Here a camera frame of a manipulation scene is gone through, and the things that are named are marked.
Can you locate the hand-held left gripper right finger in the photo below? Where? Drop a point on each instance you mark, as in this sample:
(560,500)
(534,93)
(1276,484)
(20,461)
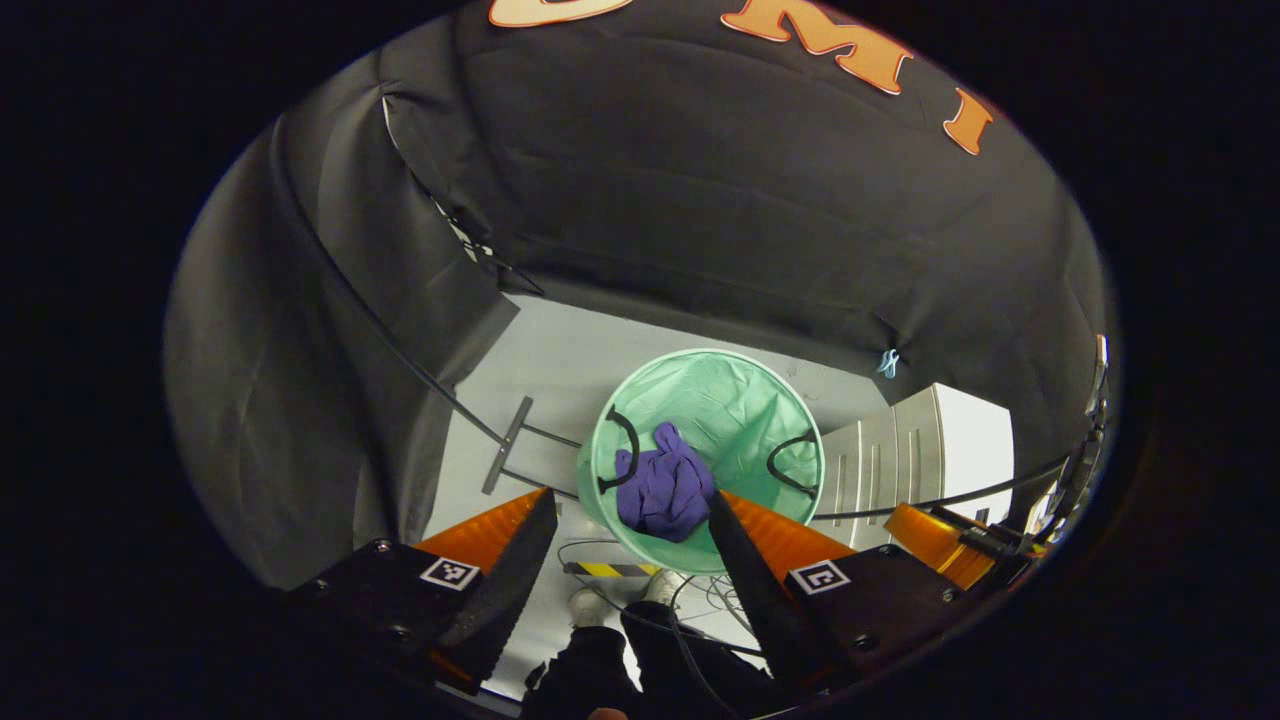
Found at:
(760,590)

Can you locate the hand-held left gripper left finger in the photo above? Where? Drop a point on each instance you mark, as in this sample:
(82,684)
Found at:
(505,580)

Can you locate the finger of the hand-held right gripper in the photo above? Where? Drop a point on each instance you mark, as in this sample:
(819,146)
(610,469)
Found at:
(935,545)

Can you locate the purple ribbed shirt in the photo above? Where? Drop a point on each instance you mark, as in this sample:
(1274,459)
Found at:
(665,495)

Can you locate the green laundry hamper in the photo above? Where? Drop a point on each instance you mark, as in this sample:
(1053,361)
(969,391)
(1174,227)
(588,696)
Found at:
(730,410)

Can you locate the black clothes rack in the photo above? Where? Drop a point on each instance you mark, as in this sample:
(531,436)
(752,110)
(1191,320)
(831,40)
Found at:
(508,445)

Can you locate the person's left white shoe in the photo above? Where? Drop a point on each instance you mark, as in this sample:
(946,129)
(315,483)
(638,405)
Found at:
(585,603)

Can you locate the person's white shoe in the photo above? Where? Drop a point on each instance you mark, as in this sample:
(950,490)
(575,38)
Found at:
(665,585)
(585,603)

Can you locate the person's right white shoe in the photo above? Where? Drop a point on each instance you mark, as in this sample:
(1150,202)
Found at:
(665,585)

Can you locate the yellow black striped floor tape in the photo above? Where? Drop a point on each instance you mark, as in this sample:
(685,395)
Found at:
(610,569)

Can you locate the white cabinet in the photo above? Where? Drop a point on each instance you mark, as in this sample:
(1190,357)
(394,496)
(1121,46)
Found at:
(960,440)

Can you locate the person's black trousers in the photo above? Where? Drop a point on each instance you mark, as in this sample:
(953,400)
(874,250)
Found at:
(600,670)

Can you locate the light blue clip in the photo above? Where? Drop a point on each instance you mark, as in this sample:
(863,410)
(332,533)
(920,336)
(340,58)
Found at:
(888,362)

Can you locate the black backdrop cloth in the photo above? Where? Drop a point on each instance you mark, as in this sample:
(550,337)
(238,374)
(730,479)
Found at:
(700,200)

